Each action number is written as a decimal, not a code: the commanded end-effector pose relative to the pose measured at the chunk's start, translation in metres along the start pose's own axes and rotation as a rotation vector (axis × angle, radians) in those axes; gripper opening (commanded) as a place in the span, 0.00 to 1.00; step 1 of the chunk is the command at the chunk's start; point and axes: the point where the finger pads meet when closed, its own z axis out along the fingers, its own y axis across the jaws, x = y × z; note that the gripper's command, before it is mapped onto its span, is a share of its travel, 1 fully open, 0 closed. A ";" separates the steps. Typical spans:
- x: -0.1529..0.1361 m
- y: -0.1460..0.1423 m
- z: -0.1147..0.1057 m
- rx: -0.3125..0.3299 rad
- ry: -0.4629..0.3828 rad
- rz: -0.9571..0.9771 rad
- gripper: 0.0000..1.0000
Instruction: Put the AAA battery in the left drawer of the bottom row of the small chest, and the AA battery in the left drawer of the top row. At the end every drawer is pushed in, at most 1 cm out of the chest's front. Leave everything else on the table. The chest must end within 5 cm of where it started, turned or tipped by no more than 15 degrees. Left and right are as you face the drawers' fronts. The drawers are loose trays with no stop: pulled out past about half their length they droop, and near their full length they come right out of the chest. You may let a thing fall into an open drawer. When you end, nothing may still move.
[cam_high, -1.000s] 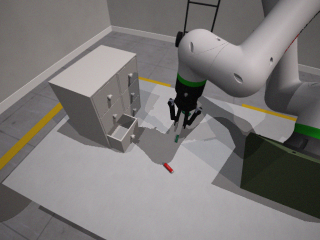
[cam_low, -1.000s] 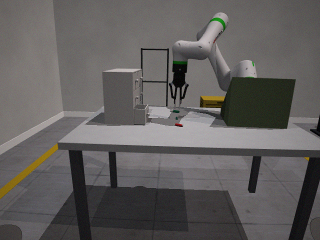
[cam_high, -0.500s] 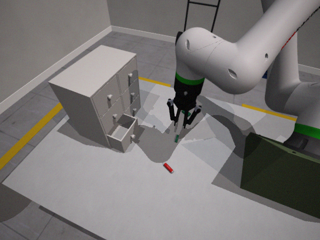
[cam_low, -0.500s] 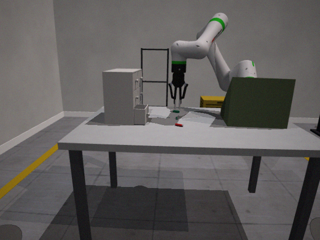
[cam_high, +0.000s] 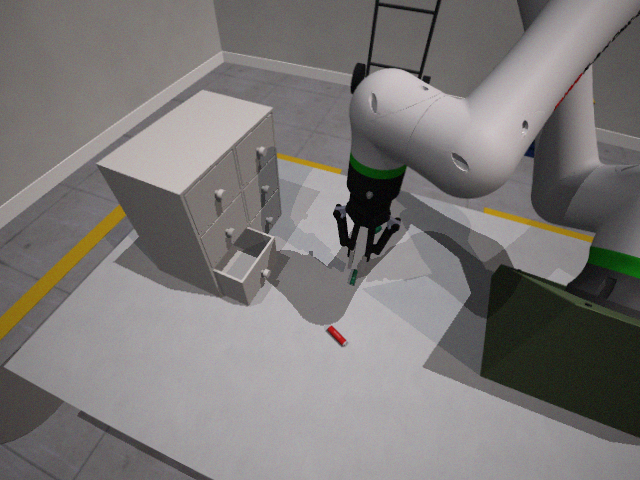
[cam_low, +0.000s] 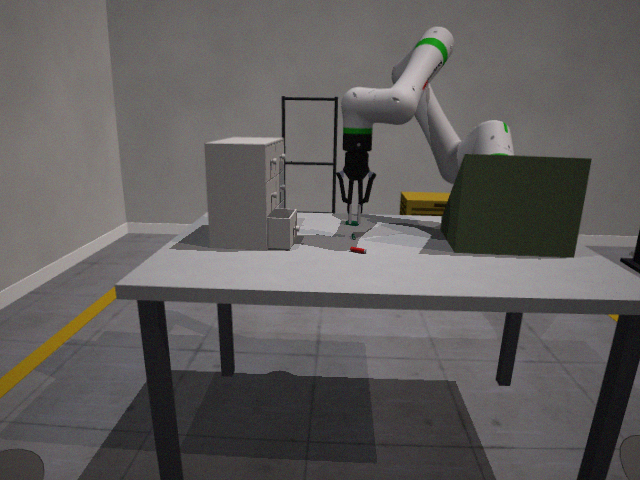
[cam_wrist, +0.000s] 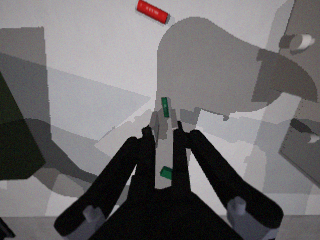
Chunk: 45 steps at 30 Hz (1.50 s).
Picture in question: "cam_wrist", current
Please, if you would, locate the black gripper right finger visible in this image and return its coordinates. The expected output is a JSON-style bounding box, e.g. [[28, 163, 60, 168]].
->
[[170, 109, 284, 240]]

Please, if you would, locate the red cylinder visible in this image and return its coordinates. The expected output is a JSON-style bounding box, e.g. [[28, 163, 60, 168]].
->
[[135, 0, 168, 24]]

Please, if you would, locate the grey drawer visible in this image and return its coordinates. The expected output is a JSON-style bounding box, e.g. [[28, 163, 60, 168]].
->
[[269, 0, 320, 102], [281, 98, 320, 183]]

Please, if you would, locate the small white chest of drawers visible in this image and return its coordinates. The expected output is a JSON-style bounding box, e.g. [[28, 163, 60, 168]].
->
[[278, 98, 320, 188]]

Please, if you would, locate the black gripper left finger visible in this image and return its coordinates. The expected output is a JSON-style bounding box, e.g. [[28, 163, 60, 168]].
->
[[54, 111, 160, 240]]

